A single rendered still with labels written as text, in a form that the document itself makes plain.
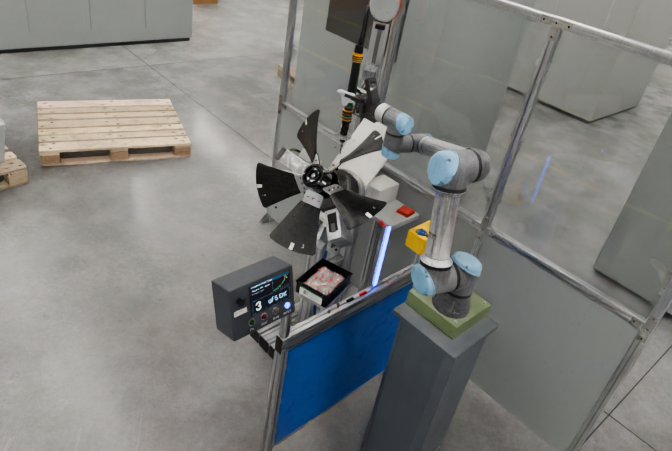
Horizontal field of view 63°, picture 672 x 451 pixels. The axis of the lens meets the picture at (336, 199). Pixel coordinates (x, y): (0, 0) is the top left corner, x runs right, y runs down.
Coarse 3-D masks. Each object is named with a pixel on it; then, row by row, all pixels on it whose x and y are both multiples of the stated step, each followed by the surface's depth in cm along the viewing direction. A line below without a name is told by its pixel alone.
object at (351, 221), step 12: (336, 192) 250; (348, 192) 251; (336, 204) 243; (348, 204) 243; (360, 204) 243; (372, 204) 243; (384, 204) 242; (348, 216) 238; (360, 216) 238; (372, 216) 237; (348, 228) 235
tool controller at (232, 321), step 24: (264, 264) 191; (288, 264) 190; (216, 288) 179; (240, 288) 177; (264, 288) 184; (288, 288) 191; (216, 312) 184; (240, 312) 179; (288, 312) 194; (240, 336) 182
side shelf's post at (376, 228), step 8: (376, 224) 316; (376, 232) 318; (376, 240) 323; (368, 248) 326; (376, 248) 327; (368, 256) 330; (368, 264) 330; (368, 272) 334; (360, 280) 340; (368, 280) 339; (360, 288) 343
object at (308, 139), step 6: (312, 114) 269; (318, 114) 264; (312, 120) 267; (306, 126) 272; (312, 126) 266; (300, 132) 278; (306, 132) 272; (312, 132) 265; (300, 138) 278; (306, 138) 272; (312, 138) 265; (306, 144) 272; (312, 144) 264; (306, 150) 273; (312, 150) 264; (312, 156) 265; (312, 162) 267
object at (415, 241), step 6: (426, 222) 262; (414, 228) 256; (420, 228) 257; (426, 228) 258; (408, 234) 255; (414, 234) 253; (420, 234) 252; (408, 240) 256; (414, 240) 254; (420, 240) 251; (426, 240) 250; (408, 246) 257; (414, 246) 255; (420, 246) 252; (420, 252) 253
